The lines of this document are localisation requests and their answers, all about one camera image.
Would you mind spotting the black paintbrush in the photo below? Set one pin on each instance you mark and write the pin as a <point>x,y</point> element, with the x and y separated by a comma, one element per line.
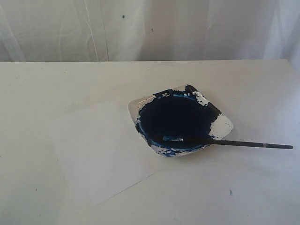
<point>204,141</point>

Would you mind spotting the white square paint dish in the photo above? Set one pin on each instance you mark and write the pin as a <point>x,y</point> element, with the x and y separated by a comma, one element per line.
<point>165,118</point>

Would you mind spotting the white paper sheet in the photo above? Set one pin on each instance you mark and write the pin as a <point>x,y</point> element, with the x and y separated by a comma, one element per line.
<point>101,153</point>

